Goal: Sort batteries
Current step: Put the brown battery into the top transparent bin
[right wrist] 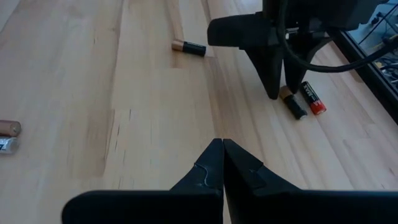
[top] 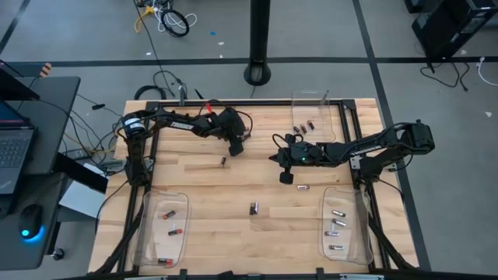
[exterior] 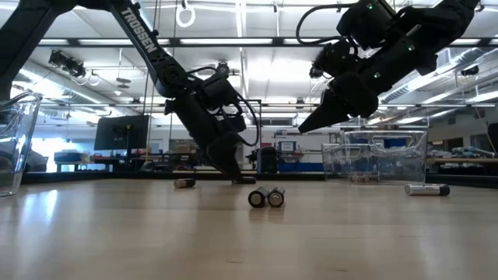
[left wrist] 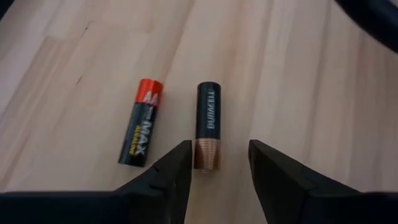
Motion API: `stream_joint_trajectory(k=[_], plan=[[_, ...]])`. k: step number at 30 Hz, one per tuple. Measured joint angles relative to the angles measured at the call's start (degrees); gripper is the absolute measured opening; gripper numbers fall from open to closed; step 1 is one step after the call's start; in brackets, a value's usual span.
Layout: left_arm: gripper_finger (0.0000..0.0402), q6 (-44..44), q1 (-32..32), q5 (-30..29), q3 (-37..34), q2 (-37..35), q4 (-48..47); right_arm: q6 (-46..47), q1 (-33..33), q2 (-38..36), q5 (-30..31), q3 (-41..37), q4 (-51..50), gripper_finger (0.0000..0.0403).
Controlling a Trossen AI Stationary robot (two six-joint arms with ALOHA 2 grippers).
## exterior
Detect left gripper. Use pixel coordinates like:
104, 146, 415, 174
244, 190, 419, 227
165, 96, 248, 184

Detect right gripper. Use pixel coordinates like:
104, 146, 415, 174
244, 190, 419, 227
298, 38, 381, 135

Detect silver battery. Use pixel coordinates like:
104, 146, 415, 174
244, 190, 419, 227
267, 186, 286, 208
173, 177, 197, 190
404, 184, 451, 197

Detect blue storage crates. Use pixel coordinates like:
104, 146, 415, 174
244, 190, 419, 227
278, 162, 326, 173

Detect clear plastic bin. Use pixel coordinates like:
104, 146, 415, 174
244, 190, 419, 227
0, 91, 43, 198
321, 130, 429, 184

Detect black flat monitor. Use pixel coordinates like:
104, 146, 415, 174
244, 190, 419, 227
93, 114, 151, 152

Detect white ceiling vent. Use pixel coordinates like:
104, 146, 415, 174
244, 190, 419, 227
434, 48, 454, 69

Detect dark workbench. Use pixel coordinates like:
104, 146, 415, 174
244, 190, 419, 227
54, 153, 203, 174

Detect cluttered wooden shelf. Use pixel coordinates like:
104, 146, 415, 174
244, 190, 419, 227
430, 145, 498, 176

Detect black ceiling track lights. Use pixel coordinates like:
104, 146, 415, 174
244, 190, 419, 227
48, 49, 87, 79

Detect black ceiling camera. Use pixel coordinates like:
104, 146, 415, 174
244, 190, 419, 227
309, 61, 324, 80

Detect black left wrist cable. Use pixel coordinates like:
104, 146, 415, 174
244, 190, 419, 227
185, 65, 261, 148

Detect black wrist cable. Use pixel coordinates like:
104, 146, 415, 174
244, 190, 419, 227
295, 2, 357, 46
185, 65, 261, 148

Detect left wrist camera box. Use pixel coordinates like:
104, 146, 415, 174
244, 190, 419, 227
200, 72, 240, 110

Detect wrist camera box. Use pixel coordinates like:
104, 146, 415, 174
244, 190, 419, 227
200, 72, 240, 110
336, 0, 398, 50

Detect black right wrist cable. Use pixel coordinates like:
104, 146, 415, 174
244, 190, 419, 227
295, 2, 357, 46

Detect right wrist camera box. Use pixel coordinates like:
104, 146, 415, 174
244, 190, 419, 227
336, 0, 398, 50

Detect white hanging ring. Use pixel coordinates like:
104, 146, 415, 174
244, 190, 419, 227
175, 0, 197, 29

